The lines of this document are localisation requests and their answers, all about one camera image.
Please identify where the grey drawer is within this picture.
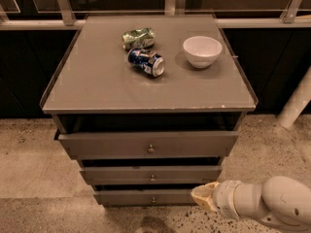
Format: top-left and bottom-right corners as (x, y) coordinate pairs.
(81, 166), (222, 185)
(58, 131), (238, 160)
(94, 189), (194, 207)

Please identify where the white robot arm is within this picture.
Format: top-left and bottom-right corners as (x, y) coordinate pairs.
(190, 176), (311, 233)

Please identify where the grey bottom drawer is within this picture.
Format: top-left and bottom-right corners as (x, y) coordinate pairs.
(94, 189), (194, 207)

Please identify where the grey top drawer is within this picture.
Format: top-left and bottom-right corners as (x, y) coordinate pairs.
(58, 131), (238, 160)

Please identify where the grey drawer cabinet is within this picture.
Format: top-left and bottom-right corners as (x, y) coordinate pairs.
(41, 15), (258, 193)

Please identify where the white diagonal pole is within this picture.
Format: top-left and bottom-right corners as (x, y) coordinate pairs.
(277, 66), (311, 128)

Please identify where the crushed blue soda can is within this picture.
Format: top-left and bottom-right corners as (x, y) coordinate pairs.
(127, 48), (164, 78)

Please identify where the white ceramic bowl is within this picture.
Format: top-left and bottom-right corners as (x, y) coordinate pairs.
(183, 36), (223, 68)

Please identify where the crushed green soda can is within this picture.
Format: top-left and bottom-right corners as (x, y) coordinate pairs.
(121, 28), (156, 50)

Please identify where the metal railing frame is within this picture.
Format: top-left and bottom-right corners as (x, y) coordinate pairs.
(0, 0), (311, 30)

